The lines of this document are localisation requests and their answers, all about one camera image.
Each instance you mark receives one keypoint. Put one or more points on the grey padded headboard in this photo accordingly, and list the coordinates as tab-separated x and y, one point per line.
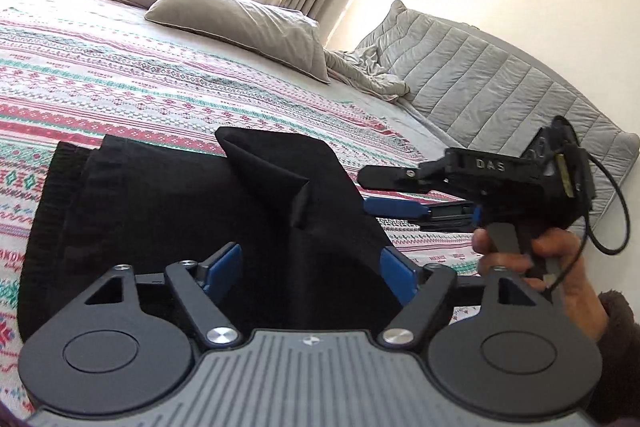
475	72

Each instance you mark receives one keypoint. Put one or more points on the bed with grey sheet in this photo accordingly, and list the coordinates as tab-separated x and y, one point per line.
370	117

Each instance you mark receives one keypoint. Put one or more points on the person's right forearm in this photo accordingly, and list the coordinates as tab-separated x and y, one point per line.
620	357

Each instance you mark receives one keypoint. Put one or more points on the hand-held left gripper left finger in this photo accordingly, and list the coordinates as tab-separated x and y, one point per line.
225	268

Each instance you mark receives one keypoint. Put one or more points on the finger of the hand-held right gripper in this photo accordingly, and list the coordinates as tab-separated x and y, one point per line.
390	177
395	208

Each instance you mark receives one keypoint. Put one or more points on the person's right hand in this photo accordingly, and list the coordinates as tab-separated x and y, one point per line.
575	292

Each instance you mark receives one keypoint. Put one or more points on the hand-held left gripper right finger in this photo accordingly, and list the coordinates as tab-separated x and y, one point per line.
397	272

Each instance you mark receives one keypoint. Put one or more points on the black pants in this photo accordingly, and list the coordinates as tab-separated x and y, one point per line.
150	207

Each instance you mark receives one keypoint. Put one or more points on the grey pillow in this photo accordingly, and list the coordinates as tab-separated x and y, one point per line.
235	17

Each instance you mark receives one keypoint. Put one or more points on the crumpled grey cloth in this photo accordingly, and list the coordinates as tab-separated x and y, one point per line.
370	72

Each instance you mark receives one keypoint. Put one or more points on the patterned striped blanket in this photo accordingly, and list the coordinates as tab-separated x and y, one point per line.
125	82

